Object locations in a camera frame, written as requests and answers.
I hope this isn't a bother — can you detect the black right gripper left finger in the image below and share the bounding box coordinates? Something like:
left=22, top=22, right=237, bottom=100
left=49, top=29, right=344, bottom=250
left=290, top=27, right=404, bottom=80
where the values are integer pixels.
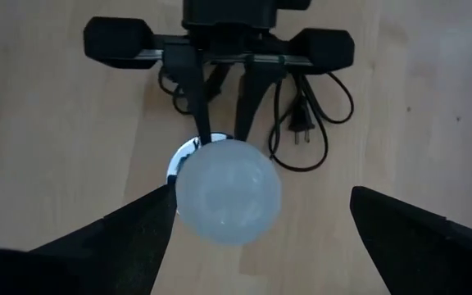
left=0, top=184, right=179, bottom=295

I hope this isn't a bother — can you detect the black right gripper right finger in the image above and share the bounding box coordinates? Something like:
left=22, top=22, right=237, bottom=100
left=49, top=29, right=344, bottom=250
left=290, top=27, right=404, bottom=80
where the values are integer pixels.
left=349, top=185, right=472, bottom=295

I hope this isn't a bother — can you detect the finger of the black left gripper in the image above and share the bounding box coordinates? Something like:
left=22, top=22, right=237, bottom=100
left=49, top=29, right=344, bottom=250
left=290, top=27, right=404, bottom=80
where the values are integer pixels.
left=234, top=60, right=287, bottom=143
left=162, top=42, right=213, bottom=146

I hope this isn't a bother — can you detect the chrome lamp base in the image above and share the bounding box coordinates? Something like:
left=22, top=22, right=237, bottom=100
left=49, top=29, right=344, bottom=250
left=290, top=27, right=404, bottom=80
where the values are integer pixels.
left=166, top=131, right=237, bottom=186

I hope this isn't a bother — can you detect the white lightbulb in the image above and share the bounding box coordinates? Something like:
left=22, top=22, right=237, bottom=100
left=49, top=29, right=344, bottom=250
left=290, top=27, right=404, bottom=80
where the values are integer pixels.
left=174, top=138, right=283, bottom=247

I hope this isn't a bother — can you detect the black lamp power cord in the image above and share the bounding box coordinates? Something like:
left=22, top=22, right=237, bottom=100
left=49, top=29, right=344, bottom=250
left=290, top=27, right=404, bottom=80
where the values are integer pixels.
left=157, top=65, right=355, bottom=173

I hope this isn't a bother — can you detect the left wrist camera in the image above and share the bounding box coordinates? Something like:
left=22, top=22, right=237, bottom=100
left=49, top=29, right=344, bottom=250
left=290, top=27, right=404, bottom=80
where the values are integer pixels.
left=181, top=0, right=313, bottom=30

